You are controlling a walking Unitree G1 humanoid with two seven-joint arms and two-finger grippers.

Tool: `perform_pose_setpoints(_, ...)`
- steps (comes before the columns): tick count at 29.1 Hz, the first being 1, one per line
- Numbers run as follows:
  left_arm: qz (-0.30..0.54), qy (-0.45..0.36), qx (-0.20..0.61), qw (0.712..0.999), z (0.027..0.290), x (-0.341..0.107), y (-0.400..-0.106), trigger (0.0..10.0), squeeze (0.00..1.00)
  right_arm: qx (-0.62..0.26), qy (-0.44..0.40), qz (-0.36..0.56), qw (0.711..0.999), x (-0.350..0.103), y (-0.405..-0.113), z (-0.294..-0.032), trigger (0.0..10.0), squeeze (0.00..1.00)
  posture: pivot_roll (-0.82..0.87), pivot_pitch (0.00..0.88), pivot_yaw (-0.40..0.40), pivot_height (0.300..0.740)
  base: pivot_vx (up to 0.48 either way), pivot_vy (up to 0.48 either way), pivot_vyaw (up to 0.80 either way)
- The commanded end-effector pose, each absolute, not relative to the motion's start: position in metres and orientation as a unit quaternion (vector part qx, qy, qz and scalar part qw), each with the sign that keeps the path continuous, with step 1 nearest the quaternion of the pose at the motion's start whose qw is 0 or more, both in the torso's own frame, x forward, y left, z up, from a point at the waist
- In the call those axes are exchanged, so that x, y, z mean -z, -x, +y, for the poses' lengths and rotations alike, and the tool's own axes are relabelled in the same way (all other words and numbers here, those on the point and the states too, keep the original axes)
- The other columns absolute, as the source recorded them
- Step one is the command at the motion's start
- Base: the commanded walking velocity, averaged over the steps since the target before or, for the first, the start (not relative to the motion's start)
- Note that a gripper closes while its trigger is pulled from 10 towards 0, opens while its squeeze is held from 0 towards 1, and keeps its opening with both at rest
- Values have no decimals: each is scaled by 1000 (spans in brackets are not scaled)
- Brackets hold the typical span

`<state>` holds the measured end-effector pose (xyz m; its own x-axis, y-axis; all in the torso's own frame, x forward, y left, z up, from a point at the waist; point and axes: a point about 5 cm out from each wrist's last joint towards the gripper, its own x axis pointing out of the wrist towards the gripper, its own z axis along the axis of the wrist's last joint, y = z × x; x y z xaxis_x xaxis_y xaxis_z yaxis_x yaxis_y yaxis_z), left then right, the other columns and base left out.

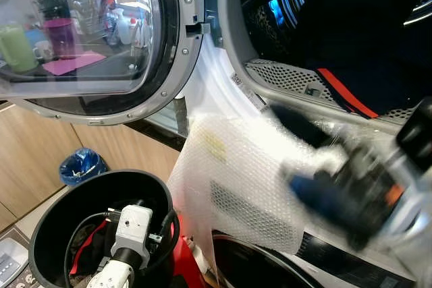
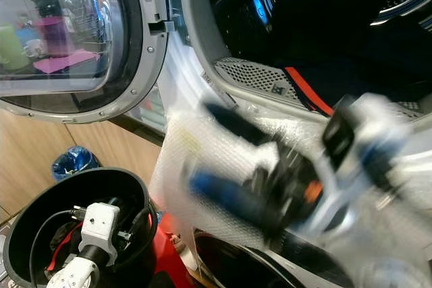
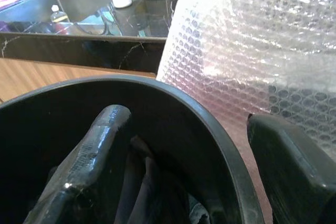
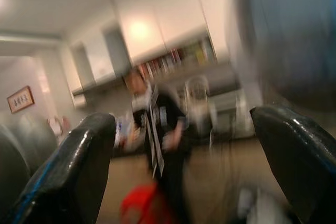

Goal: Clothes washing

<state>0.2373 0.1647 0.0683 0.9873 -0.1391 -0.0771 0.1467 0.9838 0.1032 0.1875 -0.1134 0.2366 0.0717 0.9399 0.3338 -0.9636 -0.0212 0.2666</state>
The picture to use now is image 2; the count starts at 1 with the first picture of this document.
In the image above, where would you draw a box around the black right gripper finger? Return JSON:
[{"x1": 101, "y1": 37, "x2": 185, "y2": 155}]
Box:
[
  {"x1": 205, "y1": 103, "x2": 274, "y2": 150},
  {"x1": 189, "y1": 171, "x2": 267, "y2": 221}
]

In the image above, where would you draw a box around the silver front-load washing machine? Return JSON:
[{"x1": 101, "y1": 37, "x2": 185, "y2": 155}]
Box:
[{"x1": 155, "y1": 0, "x2": 432, "y2": 127}]

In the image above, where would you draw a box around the bin with blue bag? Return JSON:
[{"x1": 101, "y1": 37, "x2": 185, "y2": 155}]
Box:
[{"x1": 51, "y1": 145, "x2": 102, "y2": 182}]

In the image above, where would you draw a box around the red and black garment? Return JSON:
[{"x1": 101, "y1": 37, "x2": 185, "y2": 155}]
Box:
[{"x1": 44, "y1": 219, "x2": 87, "y2": 277}]

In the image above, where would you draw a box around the red plastic stool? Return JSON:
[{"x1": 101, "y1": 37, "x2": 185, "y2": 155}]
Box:
[{"x1": 148, "y1": 210, "x2": 203, "y2": 288}]

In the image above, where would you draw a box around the black round laundry bucket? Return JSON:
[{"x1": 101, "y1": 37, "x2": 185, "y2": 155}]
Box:
[{"x1": 3, "y1": 167, "x2": 157, "y2": 288}]

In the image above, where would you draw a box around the light wood cabinet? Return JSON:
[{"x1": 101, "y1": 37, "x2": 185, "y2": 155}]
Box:
[{"x1": 0, "y1": 106, "x2": 163, "y2": 218}]

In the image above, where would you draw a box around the navy garment with red stripe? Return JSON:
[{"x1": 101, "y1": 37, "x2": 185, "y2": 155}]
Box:
[{"x1": 267, "y1": 0, "x2": 432, "y2": 117}]

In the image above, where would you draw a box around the round glass washer door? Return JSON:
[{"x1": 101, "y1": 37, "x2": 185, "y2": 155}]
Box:
[{"x1": 0, "y1": 0, "x2": 171, "y2": 124}]

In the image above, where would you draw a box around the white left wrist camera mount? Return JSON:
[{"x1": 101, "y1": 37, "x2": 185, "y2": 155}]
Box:
[{"x1": 78, "y1": 219, "x2": 124, "y2": 282}]

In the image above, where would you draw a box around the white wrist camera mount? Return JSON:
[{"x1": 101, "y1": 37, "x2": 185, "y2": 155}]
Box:
[
  {"x1": 78, "y1": 219, "x2": 124, "y2": 282},
  {"x1": 321, "y1": 92, "x2": 414, "y2": 235}
]

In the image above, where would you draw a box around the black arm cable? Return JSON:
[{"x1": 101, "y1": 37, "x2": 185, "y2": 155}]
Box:
[
  {"x1": 121, "y1": 206, "x2": 155, "y2": 256},
  {"x1": 28, "y1": 208, "x2": 85, "y2": 287}
]

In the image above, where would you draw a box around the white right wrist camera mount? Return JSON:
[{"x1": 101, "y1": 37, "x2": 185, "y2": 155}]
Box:
[{"x1": 321, "y1": 92, "x2": 414, "y2": 235}]

